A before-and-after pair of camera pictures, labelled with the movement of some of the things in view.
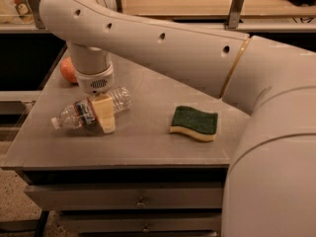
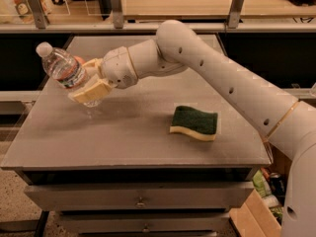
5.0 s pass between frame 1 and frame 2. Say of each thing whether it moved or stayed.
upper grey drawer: stayed
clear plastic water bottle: moved
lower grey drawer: stayed
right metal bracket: stayed
